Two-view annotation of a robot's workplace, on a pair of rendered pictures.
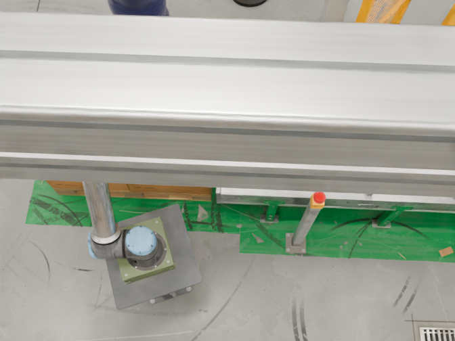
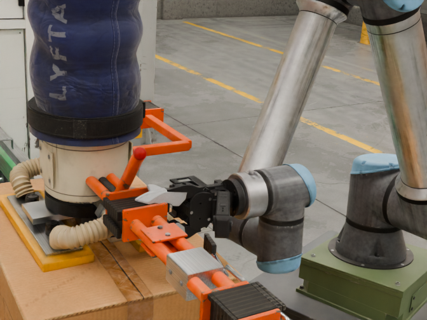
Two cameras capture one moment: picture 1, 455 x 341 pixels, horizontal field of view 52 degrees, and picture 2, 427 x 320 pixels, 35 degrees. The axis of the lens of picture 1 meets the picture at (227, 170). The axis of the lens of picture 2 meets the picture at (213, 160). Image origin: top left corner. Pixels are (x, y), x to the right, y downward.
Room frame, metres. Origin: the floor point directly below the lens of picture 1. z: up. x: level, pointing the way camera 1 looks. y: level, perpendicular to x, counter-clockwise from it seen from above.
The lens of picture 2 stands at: (1.94, 1.54, 1.70)
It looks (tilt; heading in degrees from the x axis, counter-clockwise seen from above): 20 degrees down; 234
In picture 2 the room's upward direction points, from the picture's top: 4 degrees clockwise
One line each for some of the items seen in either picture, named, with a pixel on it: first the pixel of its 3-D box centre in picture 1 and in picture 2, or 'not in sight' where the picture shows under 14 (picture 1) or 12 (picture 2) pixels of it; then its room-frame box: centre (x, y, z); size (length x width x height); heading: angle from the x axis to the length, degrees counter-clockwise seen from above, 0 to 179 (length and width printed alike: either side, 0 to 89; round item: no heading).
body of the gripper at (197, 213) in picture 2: not in sight; (204, 200); (1.28, 0.61, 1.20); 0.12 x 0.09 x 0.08; 176
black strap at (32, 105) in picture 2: not in sight; (87, 112); (1.40, 0.35, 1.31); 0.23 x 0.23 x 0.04
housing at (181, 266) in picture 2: not in sight; (194, 273); (1.44, 0.82, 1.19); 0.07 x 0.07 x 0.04; 85
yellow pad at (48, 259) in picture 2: not in sight; (42, 220); (1.50, 0.34, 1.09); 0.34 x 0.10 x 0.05; 85
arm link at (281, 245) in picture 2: not in sight; (276, 239); (1.11, 0.63, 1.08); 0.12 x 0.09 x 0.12; 91
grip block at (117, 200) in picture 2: not in sight; (136, 213); (1.42, 0.60, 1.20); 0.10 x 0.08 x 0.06; 175
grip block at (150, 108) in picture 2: not in sight; (142, 114); (1.12, 0.07, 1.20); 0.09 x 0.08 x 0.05; 175
